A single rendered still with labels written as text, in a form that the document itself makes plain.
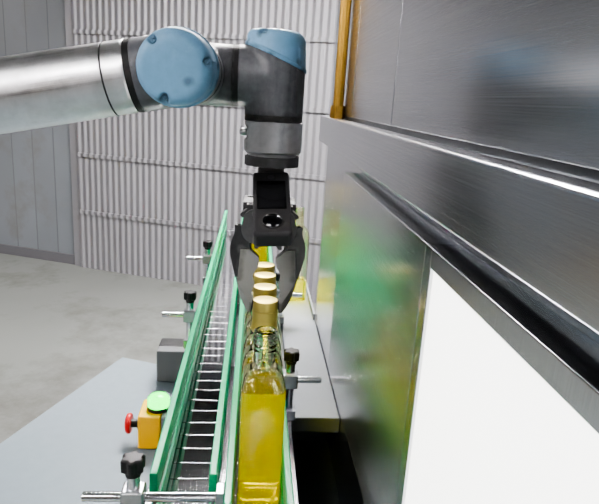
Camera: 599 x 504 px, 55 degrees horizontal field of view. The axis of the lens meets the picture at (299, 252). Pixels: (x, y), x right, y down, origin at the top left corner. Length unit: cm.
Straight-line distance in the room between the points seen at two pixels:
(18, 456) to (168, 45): 89
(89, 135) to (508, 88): 447
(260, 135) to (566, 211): 49
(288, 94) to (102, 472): 77
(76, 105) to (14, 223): 483
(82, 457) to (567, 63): 107
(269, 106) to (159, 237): 390
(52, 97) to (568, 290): 50
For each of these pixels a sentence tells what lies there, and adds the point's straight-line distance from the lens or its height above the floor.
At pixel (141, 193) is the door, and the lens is 460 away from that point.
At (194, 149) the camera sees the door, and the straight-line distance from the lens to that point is 435.
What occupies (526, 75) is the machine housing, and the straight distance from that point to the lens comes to 41.
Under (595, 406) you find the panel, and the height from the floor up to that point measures 131.
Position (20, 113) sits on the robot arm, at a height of 140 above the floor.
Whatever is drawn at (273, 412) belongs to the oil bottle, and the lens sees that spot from 76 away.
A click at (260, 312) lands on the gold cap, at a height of 115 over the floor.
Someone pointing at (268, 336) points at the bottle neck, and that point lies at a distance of 73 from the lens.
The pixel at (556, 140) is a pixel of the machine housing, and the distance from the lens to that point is 37.
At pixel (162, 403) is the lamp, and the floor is 85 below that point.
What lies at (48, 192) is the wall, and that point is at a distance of 516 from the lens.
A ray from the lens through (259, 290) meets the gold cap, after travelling 83.
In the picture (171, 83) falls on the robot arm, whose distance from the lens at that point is 59.
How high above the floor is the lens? 143
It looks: 15 degrees down
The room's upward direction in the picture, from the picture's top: 4 degrees clockwise
